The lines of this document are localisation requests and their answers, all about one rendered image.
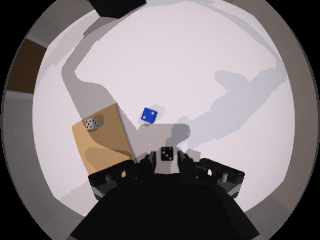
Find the tan flat mat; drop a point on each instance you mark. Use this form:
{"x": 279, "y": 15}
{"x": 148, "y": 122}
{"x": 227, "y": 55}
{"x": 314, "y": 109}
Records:
{"x": 105, "y": 146}

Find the dark blue die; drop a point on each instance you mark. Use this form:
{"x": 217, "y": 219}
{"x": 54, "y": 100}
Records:
{"x": 149, "y": 115}

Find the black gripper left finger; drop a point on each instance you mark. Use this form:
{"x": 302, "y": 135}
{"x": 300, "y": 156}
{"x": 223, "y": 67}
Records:
{"x": 102, "y": 181}

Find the black die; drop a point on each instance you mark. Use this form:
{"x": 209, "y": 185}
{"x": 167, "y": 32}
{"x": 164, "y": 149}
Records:
{"x": 166, "y": 153}

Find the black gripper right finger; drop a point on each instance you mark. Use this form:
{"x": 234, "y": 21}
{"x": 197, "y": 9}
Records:
{"x": 229, "y": 178}

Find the grey die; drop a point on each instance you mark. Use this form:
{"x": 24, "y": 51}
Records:
{"x": 91, "y": 123}

